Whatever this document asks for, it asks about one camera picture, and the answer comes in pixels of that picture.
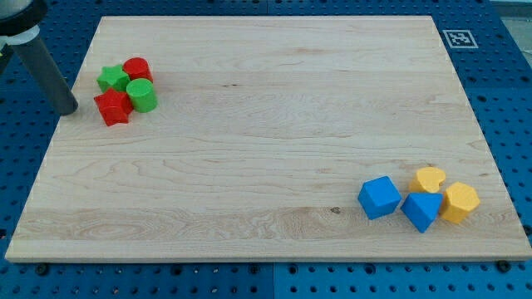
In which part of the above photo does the wooden board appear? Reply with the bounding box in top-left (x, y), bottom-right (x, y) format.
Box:
top-left (6, 16), bottom-right (531, 263)

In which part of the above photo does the blue cube block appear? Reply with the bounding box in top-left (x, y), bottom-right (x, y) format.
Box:
top-left (357, 176), bottom-right (402, 220)

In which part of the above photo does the green cylinder block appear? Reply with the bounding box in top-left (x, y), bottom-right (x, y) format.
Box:
top-left (126, 78), bottom-right (158, 113)

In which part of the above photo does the red cylinder block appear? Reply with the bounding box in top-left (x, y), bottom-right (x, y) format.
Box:
top-left (122, 57), bottom-right (154, 82)

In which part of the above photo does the red star block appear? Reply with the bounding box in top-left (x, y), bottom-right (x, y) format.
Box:
top-left (94, 87), bottom-right (133, 126)

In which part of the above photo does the yellow heart block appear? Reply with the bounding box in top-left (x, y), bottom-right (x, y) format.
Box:
top-left (408, 167), bottom-right (446, 194)

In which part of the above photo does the blue triangle block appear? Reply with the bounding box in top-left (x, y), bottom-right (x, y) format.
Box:
top-left (401, 193), bottom-right (443, 233)

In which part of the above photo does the green star block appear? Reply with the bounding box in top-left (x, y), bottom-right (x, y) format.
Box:
top-left (96, 64), bottom-right (131, 92)

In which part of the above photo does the yellow hexagon block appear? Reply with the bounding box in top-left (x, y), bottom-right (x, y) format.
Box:
top-left (439, 182), bottom-right (480, 223)

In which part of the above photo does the white fiducial marker tag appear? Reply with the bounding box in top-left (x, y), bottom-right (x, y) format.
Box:
top-left (443, 29), bottom-right (478, 49)

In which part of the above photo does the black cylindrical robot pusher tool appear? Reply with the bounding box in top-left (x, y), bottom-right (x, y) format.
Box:
top-left (8, 35), bottom-right (78, 115)

